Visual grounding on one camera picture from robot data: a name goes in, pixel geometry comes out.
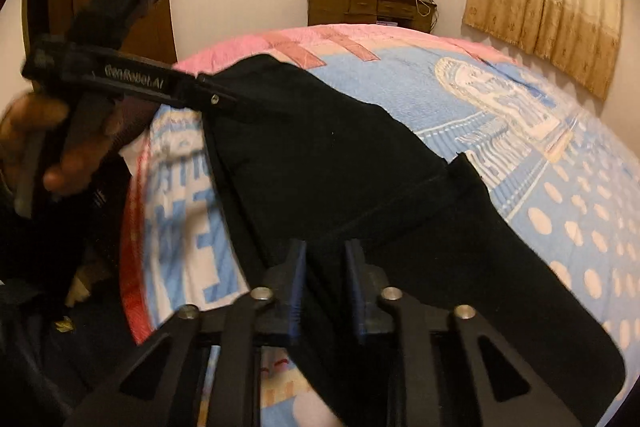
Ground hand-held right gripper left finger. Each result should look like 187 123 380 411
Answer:
65 239 307 427

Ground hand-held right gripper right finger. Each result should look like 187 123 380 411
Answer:
345 239 583 427

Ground black pants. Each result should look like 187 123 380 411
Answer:
200 53 626 427

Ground person's left hand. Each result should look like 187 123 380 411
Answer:
0 94 157 196

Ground brown wooden desk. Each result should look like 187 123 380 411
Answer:
306 0 435 34

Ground blue pink printed blanket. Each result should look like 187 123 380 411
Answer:
120 23 640 427

